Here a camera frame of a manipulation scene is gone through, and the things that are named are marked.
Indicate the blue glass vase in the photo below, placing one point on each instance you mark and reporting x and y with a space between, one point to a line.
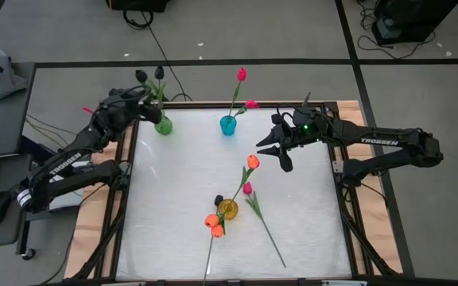
227 126

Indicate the pink artificial tulip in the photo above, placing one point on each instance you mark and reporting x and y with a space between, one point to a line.
252 104
241 74
247 188

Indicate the black artificial tulip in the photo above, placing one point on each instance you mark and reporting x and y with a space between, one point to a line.
218 199
141 75

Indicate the black computer tower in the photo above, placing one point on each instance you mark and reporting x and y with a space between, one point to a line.
412 18

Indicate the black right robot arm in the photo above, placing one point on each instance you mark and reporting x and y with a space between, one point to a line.
380 141

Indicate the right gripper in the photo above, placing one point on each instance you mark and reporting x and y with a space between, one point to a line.
300 131

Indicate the black metal table frame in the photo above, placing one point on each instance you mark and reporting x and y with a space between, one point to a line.
331 107

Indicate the yellow textured glass vase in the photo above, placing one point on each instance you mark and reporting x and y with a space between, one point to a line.
229 212

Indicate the white box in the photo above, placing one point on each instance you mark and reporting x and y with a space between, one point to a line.
68 204

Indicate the black desk caster wheel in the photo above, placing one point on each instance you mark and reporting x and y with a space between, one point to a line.
28 253

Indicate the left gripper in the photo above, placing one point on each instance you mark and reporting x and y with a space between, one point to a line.
121 113

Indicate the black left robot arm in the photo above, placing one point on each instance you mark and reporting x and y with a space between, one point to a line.
64 167

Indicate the black equipment case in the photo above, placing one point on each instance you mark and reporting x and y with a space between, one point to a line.
141 4

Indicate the green textured glass vase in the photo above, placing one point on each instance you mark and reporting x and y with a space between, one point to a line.
164 128

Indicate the grey desk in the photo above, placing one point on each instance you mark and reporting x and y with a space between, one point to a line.
6 127

